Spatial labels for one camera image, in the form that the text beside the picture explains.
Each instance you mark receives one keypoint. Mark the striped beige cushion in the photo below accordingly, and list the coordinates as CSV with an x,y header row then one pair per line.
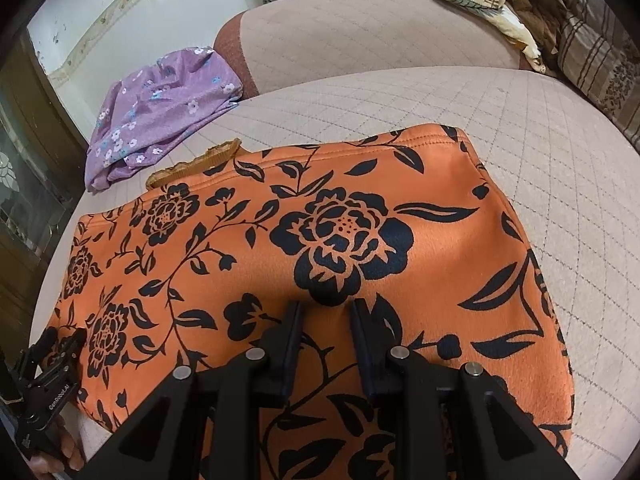
x,y
599,57

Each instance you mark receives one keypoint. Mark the wooden glass door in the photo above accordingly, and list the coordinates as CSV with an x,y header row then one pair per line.
x,y
42,179

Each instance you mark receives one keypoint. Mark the pink sofa bolster cushion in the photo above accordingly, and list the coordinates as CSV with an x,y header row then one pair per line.
x,y
288,42

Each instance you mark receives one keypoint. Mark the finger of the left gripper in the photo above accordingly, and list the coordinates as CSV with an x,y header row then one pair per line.
x,y
50,363

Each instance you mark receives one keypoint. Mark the pink quilted mattress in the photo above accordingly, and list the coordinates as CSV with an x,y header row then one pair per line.
x,y
568,173

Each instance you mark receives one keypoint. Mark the purple floral garment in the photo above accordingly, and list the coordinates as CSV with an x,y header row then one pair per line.
x,y
152,110

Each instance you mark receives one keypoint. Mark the orange black floral blouse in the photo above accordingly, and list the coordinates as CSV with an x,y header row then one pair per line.
x,y
408,223

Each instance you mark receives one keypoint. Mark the person left hand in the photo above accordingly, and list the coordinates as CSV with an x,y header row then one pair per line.
x,y
46,466

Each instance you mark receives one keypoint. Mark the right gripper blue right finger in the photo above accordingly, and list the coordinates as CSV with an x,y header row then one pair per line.
x,y
447,423

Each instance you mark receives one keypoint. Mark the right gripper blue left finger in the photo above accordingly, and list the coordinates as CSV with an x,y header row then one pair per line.
x,y
217,409

